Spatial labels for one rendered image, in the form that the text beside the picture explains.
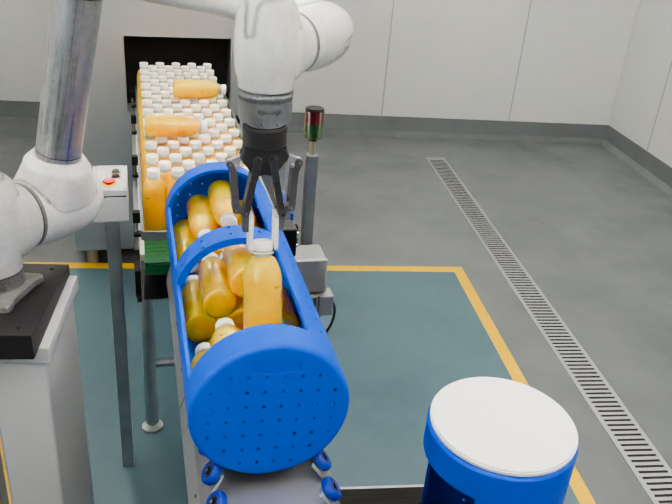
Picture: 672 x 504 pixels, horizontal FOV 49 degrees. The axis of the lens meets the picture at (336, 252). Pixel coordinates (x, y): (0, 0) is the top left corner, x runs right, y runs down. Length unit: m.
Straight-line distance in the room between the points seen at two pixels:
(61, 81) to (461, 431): 1.09
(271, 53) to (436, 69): 5.32
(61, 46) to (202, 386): 0.80
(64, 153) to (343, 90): 4.74
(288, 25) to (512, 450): 0.83
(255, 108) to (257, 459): 0.62
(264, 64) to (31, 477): 1.17
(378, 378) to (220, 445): 1.98
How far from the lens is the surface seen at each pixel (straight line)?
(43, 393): 1.76
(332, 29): 1.29
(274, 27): 1.16
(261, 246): 1.31
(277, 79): 1.18
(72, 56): 1.68
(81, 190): 1.80
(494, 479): 1.36
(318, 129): 2.43
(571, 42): 6.79
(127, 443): 2.76
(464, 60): 6.49
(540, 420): 1.48
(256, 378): 1.25
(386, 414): 3.07
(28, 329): 1.64
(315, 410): 1.32
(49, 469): 1.90
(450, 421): 1.42
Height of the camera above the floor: 1.92
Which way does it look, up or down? 27 degrees down
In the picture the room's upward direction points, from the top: 5 degrees clockwise
